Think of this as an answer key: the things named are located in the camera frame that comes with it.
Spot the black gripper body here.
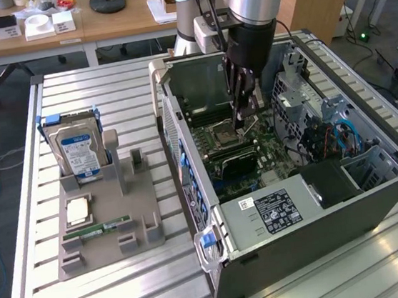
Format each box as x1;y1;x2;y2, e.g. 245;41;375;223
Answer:
222;17;284;82

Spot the black graphics card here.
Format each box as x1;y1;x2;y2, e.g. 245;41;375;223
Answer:
216;146;262;184

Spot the silver perforated drive cage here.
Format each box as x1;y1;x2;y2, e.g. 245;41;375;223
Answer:
269;63;358;137

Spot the CPU socket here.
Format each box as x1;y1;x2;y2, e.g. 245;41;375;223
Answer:
208;116;249;152

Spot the green motherboard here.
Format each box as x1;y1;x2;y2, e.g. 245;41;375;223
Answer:
178;84;309;208

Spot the silver chipset heatsink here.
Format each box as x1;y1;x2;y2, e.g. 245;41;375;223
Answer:
261;169;284;187

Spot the white paper stack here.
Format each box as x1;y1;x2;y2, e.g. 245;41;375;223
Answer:
145;0;179;26

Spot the white box with red button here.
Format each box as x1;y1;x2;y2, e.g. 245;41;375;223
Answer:
335;1;358;39

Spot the black plastic air shroud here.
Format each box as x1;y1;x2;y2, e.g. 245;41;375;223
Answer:
298;157;367;212

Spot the grey power supply unit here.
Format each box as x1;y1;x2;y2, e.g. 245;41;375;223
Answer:
208;173;328;258

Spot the black round lamp base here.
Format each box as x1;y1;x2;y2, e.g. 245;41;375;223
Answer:
88;0;129;16

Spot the silver disk bay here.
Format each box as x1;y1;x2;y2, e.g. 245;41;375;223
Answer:
339;142;398;194

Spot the blue case latch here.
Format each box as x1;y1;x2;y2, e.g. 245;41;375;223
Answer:
200;230;215;251

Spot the dark grey PC case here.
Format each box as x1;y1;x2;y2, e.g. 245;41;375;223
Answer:
146;21;398;298

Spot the hard disk with blue carrier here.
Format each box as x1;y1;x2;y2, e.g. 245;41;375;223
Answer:
35;106;109;191

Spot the grey parts rack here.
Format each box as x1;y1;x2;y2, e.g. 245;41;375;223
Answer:
41;124;171;283

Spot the plain white box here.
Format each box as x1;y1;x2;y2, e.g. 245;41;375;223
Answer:
51;10;77;35

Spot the white tape roll on base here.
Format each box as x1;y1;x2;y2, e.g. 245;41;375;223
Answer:
23;12;58;43

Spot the silver CPU chip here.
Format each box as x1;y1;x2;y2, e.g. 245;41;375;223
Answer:
63;197;92;224

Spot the black chair base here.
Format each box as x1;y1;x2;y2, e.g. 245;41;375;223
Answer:
0;59;41;106

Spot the white box with black top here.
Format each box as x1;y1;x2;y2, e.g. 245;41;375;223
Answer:
0;14;24;41

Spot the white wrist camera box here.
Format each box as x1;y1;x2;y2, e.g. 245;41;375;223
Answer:
192;9;234;55

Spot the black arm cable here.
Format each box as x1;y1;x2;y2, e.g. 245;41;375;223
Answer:
189;0;227;55

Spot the red wire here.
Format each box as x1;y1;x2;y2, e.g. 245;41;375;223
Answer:
320;123;334;159

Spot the blue data wire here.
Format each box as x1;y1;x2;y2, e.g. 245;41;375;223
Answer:
334;116;366;159

